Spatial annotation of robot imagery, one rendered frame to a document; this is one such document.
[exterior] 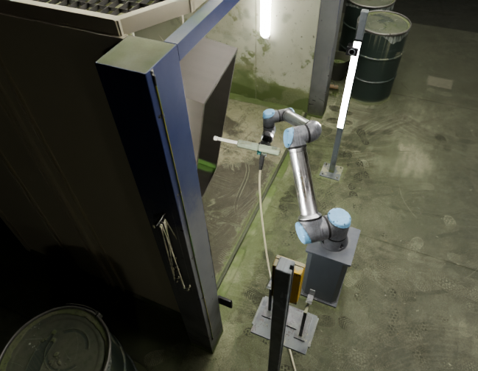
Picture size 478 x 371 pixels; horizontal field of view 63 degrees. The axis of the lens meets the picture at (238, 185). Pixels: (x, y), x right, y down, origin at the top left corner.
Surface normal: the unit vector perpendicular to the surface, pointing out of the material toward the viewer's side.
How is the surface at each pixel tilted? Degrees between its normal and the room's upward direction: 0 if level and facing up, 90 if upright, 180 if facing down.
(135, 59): 0
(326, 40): 90
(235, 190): 0
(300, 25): 90
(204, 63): 12
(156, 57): 0
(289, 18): 90
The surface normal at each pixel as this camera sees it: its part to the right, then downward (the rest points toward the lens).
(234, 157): -0.04, -0.67
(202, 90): 0.16, -0.61
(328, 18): -0.40, 0.69
